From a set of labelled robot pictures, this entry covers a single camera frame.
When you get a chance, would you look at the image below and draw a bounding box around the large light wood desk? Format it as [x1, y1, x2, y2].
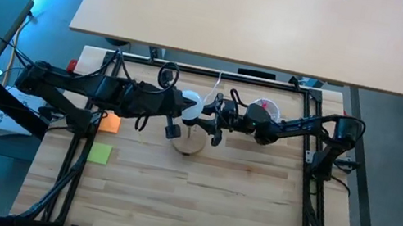
[67, 0, 403, 97]

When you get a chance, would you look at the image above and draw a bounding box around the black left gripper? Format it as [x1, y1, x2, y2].
[115, 61, 203, 144]

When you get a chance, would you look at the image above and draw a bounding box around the clear lamp cord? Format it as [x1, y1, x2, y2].
[202, 68, 224, 106]

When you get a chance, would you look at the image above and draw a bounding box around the white lattice cup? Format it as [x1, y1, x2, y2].
[247, 95, 284, 124]

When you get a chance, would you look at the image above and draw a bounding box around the white reflector lightbulb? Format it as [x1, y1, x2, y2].
[176, 88, 207, 128]

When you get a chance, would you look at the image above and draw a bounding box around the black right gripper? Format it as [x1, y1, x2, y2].
[192, 88, 257, 154]

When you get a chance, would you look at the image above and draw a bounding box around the orange sticky note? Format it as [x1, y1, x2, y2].
[98, 111, 124, 136]

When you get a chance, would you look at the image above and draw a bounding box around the wooden base lamp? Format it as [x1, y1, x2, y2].
[169, 121, 211, 159]

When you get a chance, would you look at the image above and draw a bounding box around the green sticky note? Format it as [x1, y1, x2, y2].
[85, 141, 114, 167]

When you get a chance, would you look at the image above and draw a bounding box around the white printed box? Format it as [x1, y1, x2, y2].
[0, 84, 52, 140]

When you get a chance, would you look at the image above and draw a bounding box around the black aluminium table frame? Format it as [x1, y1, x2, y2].
[13, 38, 388, 226]

